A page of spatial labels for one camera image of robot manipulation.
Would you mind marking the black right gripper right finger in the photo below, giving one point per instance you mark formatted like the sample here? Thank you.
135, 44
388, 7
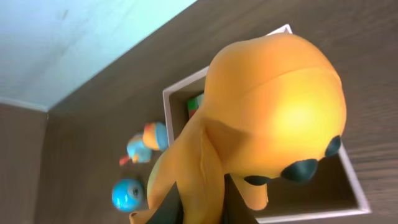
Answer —
235, 210

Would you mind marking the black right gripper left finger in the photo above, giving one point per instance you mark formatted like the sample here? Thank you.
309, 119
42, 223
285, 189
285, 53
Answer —
170, 210

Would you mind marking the Rubik's cube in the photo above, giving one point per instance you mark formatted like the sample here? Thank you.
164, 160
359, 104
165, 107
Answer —
194, 103

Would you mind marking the yellow dog toy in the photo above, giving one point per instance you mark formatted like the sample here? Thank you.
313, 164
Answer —
273, 107

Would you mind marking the blue ball toy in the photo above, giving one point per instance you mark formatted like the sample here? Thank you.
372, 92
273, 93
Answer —
127, 195

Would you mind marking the orange blue duck toy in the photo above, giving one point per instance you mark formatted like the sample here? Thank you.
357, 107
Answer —
140, 147

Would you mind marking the pink cardboard box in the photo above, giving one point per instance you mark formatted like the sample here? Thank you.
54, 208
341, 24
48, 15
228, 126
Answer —
333, 191

